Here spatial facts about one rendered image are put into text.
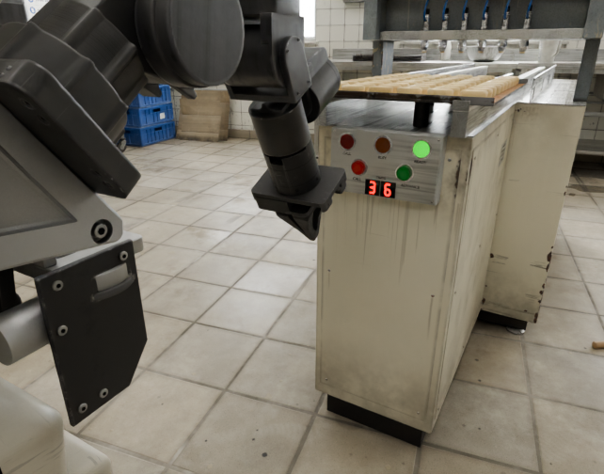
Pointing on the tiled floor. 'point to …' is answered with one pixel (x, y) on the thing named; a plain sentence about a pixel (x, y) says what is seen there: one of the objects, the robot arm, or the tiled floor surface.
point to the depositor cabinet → (531, 204)
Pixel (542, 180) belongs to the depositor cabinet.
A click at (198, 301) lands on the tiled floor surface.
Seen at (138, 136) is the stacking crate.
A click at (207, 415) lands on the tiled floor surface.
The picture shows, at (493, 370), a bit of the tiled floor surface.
